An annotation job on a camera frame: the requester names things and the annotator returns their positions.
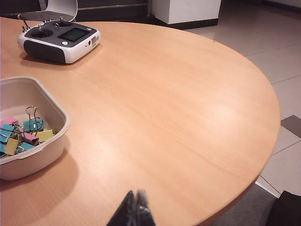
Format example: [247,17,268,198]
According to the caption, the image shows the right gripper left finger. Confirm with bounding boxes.
[106,190,137,226]

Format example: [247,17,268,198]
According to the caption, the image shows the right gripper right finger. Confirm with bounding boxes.
[135,189,156,226]

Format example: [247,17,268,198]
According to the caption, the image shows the yellow binder clip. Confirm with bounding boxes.
[34,129,55,143]
[4,137,20,156]

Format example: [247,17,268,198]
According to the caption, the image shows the pink binder clip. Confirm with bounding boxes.
[21,131,41,146]
[0,115,20,129]

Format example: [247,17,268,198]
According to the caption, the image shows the beige rectangular pulp tray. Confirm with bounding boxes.
[0,76,71,181]

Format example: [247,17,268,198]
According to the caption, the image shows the black chair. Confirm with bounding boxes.
[267,190,301,226]

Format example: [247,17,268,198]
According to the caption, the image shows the white grey RC transmitter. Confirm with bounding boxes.
[16,13,102,65]

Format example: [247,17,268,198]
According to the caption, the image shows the dark shelf with metal rails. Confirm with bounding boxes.
[76,0,152,22]

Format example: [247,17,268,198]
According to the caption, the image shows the white moulded chair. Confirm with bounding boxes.
[38,0,79,22]

